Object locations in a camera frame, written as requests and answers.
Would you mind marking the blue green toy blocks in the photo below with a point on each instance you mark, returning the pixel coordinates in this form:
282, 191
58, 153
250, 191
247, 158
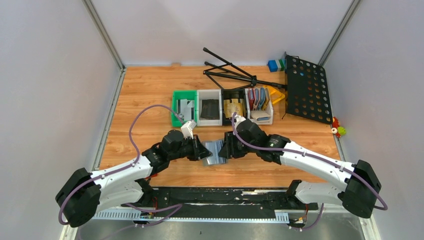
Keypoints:
277, 65

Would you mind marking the green plastic bin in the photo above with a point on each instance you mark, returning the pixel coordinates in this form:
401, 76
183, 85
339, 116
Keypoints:
184, 94

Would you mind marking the white plastic bin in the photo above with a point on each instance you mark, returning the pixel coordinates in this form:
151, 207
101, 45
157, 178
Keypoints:
209, 94

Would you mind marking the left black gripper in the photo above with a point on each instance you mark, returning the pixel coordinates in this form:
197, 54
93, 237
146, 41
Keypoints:
197, 145

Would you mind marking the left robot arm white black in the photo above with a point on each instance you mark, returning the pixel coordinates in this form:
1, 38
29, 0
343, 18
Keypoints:
86, 193

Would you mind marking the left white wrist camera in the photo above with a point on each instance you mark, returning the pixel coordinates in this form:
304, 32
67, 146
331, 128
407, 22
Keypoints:
187, 129

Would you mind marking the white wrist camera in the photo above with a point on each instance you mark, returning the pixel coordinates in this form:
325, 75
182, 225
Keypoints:
187, 129
237, 119

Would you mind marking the yellow triangle frame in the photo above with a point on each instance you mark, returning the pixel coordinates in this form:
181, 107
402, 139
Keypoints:
273, 95

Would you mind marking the yellow brown packet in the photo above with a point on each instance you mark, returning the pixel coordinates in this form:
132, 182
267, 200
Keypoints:
234, 105

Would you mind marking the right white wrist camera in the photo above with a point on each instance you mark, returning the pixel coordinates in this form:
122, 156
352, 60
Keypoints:
237, 119

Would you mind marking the small colourful toy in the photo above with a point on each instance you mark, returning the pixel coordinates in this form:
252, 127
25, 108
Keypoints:
337, 129

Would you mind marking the white cards in green bin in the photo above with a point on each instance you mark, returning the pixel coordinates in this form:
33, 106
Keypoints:
186, 109

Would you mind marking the white bin with wallets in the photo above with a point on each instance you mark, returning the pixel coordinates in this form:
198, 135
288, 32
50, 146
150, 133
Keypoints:
260, 110

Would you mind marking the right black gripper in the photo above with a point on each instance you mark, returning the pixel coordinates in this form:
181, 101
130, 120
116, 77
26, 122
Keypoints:
228, 150

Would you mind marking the grey card holder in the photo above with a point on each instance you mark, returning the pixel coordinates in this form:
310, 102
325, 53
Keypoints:
214, 147

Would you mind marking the black plastic bin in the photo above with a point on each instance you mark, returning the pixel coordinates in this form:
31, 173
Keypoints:
228, 94

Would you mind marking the black perforated stand plate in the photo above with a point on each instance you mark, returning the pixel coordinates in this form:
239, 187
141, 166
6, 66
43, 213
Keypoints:
307, 91

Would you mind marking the black music stand tripod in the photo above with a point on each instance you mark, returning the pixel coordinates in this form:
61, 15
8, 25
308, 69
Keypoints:
230, 71

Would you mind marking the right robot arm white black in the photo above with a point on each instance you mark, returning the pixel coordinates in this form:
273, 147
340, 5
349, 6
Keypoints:
355, 186

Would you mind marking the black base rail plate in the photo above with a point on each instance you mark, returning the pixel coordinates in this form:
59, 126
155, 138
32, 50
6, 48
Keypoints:
226, 204

